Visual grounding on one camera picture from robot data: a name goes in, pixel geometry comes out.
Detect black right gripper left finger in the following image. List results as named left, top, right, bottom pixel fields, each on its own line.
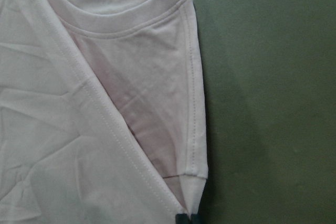
left=175, top=214, right=190, bottom=224

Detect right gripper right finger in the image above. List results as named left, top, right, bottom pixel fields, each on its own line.
left=191, top=214, right=202, bottom=224

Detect pink Snoopy t-shirt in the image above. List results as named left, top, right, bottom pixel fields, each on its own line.
left=1, top=0, right=208, bottom=223

